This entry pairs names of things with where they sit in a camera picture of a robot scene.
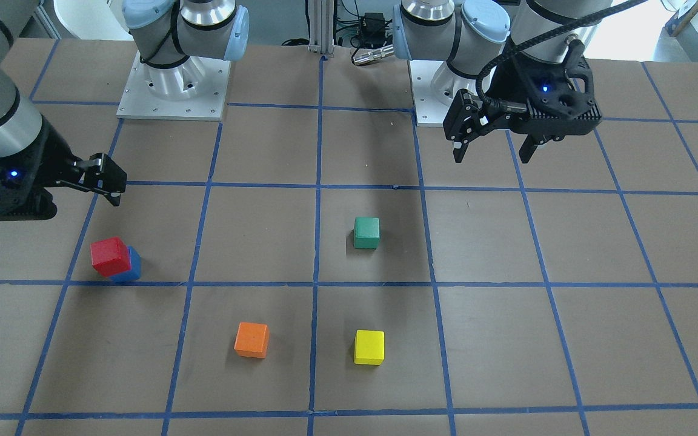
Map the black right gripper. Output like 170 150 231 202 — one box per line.
19 118 127 207

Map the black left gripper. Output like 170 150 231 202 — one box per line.
443 51 559 165

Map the red wooden block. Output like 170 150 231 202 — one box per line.
90 237 127 277

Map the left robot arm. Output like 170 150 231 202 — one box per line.
391 1 611 163

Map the blue wooden block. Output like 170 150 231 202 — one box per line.
107 246 141 283

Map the green wooden block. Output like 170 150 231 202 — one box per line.
353 216 381 250

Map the orange wooden block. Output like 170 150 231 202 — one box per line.
233 321 270 359

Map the yellow wooden block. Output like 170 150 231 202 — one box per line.
353 329 385 365

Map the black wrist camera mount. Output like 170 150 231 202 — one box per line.
0 145 56 221
518 34 603 140

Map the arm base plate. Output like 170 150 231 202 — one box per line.
116 54 232 122
409 60 476 127

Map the black cable bundle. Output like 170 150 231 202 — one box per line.
281 0 398 52

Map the aluminium frame post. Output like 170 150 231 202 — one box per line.
305 0 337 58

